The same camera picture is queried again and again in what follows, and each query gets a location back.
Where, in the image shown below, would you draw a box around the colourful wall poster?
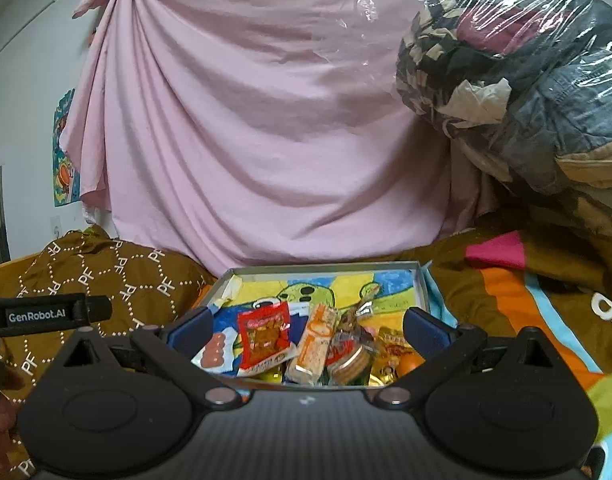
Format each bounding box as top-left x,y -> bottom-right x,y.
52,89 -> 80,207

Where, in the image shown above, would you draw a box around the plastic bag of clothes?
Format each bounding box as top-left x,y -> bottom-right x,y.
396,0 -> 612,237

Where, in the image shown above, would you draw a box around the brown PF patterned pillow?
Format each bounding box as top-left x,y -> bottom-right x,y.
0,226 -> 216,479

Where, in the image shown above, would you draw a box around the blue pink snack packet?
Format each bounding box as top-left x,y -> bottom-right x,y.
191,327 -> 243,376

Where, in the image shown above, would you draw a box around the colourful striped blanket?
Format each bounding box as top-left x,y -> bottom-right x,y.
396,228 -> 612,479

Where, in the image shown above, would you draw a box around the grey tray with cartoon lining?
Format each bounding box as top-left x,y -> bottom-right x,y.
204,262 -> 428,389

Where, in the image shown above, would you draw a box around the clear brown cake packet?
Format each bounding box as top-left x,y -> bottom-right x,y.
336,299 -> 374,346

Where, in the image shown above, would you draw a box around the orange mandarin fruit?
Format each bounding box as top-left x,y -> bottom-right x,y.
396,352 -> 425,378

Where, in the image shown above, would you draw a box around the golden candy packet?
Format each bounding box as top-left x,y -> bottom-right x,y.
368,326 -> 413,387

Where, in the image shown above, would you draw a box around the orange white wafer packet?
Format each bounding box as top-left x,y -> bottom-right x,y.
285,304 -> 338,386

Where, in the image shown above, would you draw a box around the pink hanging bed sheet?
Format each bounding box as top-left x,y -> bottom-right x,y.
61,0 -> 494,274

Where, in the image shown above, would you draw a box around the red snack packet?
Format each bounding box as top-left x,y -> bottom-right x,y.
238,302 -> 296,377

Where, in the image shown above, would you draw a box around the clear packet round biscuits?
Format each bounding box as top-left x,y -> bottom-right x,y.
326,340 -> 372,386

